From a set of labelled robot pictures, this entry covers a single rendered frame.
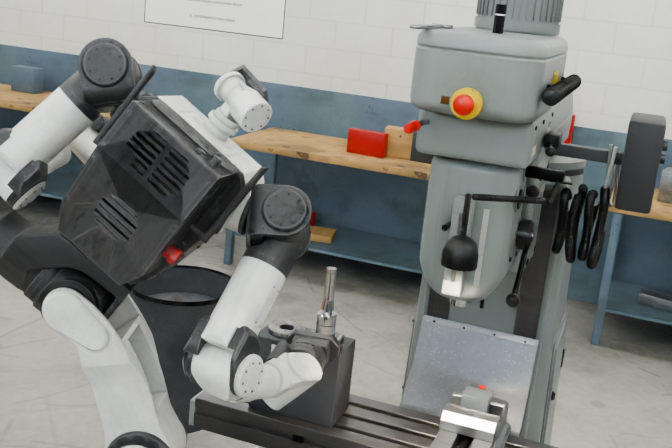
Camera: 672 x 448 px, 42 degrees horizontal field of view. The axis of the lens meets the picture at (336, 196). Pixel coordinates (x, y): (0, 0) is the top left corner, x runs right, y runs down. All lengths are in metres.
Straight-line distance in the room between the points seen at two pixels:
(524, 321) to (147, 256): 1.18
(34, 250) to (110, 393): 0.32
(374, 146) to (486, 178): 4.00
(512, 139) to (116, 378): 0.91
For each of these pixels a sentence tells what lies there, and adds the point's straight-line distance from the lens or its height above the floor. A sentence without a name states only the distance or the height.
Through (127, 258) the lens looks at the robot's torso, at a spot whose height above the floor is 1.46.
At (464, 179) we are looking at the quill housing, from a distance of 1.88.
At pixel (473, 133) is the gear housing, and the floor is 1.69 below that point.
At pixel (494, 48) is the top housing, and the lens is 1.71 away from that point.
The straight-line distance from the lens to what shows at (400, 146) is 5.88.
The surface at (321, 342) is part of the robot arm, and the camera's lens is 1.95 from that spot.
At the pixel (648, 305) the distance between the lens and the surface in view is 5.79.
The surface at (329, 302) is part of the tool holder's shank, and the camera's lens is 2.09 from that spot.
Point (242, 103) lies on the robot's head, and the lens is 1.62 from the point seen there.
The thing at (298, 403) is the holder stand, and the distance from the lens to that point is 2.16.
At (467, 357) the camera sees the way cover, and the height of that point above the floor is 1.02.
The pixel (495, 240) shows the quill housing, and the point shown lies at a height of 1.46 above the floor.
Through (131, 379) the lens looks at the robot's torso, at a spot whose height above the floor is 1.18.
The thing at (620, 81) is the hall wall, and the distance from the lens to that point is 6.12.
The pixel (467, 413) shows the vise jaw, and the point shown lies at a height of 1.05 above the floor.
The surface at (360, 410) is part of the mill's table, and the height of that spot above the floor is 0.94.
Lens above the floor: 1.95
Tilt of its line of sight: 13 degrees down
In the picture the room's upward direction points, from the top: 6 degrees clockwise
